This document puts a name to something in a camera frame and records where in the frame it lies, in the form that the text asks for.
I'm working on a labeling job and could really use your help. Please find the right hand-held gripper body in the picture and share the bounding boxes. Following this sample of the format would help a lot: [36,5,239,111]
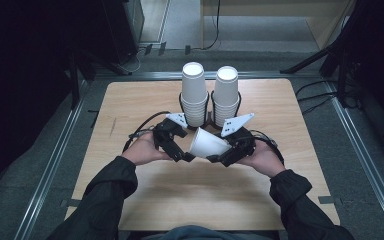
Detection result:
[220,112,257,163]

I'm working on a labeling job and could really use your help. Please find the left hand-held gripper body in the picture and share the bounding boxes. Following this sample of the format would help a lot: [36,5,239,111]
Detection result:
[152,112,190,156]

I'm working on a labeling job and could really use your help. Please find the single white paper cup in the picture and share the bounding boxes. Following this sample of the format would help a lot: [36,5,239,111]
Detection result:
[189,126,233,160]

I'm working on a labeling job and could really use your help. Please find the black wire cup holder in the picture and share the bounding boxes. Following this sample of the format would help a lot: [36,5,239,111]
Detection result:
[178,90,242,132]

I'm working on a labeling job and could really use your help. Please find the stack of white paper cups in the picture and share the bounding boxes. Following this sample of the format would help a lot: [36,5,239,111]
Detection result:
[211,65,241,128]
[179,61,210,128]

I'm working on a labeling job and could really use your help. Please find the person's left hand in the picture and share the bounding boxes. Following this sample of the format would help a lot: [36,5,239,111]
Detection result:
[121,131,173,167]

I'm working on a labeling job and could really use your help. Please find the person's right hand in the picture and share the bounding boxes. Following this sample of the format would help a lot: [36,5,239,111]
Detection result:
[236,139,286,179]

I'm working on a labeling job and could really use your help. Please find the person's lap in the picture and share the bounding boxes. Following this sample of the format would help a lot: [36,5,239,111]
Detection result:
[143,225,239,240]

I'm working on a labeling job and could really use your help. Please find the grey tape strip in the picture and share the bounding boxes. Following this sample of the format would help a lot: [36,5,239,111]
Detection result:
[60,198,83,209]
[317,195,343,205]

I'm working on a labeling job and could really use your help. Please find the dark metal stand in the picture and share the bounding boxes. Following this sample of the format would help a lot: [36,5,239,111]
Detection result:
[67,49,97,109]

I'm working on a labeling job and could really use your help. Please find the dark cabinet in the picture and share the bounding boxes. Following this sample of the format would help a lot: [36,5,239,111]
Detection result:
[100,0,146,76]

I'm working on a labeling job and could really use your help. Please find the black tripod stand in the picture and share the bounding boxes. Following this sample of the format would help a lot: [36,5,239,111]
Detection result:
[279,0,384,109]

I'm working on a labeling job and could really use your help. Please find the light wooden furniture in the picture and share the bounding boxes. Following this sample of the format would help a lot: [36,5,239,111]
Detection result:
[199,0,358,51]

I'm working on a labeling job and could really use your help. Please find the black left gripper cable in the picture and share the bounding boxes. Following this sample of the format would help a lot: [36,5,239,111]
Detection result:
[122,110,172,153]

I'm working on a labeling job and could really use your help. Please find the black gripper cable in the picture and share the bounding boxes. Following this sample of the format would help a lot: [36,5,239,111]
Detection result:
[122,110,172,153]
[249,129,285,165]

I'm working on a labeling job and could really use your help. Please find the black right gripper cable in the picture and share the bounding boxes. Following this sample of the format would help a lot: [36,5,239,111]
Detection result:
[249,129,285,165]

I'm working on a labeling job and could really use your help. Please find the white floor cable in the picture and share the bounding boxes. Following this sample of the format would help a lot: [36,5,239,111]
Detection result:
[125,45,148,73]

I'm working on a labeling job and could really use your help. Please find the black floor cables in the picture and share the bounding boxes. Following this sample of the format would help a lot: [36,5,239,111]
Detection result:
[294,79,363,116]

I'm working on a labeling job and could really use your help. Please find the black hanging cable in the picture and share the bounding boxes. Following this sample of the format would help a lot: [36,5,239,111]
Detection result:
[199,0,222,52]

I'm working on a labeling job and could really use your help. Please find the metal floor rail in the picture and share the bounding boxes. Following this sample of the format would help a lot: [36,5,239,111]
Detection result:
[12,79,93,240]
[323,79,384,240]

